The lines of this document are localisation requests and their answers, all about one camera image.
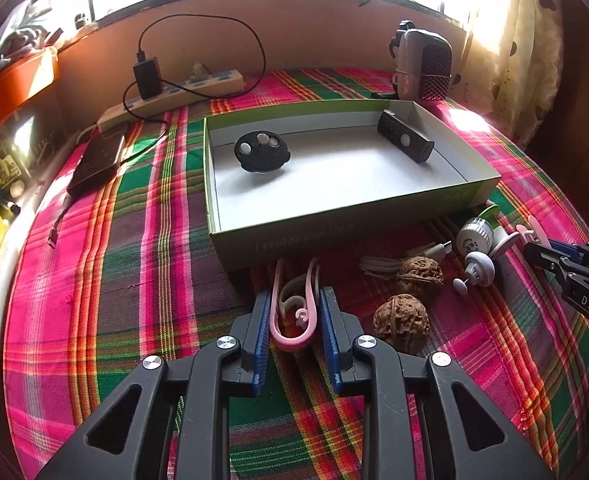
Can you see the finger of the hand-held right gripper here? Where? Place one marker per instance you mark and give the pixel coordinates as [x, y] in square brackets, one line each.
[586, 300]
[566, 251]

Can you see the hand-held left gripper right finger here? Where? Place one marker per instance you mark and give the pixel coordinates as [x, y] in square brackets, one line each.
[330, 340]

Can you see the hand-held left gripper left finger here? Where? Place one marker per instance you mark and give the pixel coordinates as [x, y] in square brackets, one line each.
[259, 340]

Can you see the pink silicone case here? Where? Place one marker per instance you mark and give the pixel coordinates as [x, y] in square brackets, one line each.
[276, 320]

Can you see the pink plastic clip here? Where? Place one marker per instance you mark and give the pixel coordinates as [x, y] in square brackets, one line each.
[530, 230]

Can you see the white silicone ear hook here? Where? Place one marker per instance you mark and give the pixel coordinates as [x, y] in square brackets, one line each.
[294, 300]

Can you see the brown walnut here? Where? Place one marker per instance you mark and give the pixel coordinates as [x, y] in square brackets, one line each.
[402, 325]
[422, 277]

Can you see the grey knob with pin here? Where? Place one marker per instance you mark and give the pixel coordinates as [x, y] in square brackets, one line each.
[479, 267]

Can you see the green and white round device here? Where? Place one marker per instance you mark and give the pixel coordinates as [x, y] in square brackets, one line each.
[473, 237]

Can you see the green cardboard box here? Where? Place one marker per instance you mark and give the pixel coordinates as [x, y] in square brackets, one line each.
[324, 185]

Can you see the plaid blanket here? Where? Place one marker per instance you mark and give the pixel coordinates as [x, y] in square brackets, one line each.
[124, 260]

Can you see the round black button remote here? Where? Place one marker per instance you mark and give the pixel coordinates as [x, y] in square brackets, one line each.
[262, 155]

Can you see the black rectangular textured device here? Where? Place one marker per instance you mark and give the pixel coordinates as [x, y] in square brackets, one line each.
[404, 135]

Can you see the cream dotted curtain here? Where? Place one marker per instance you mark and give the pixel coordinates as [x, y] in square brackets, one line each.
[519, 35]

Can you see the grey and black heater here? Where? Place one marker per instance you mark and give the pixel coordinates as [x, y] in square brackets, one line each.
[424, 67]

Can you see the black power bank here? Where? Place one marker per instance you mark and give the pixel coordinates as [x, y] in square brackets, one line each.
[97, 165]

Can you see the white power strip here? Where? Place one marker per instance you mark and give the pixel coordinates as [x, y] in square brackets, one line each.
[214, 82]

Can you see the white plug adapter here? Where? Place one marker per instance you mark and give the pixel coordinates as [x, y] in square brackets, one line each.
[198, 70]

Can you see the black charger adapter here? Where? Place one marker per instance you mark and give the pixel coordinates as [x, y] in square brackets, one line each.
[148, 77]

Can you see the clear storage box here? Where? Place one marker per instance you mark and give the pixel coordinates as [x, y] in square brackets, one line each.
[19, 145]

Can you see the orange box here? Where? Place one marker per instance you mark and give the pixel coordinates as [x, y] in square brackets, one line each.
[14, 82]

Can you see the plastic bag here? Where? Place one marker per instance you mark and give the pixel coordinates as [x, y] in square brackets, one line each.
[22, 30]

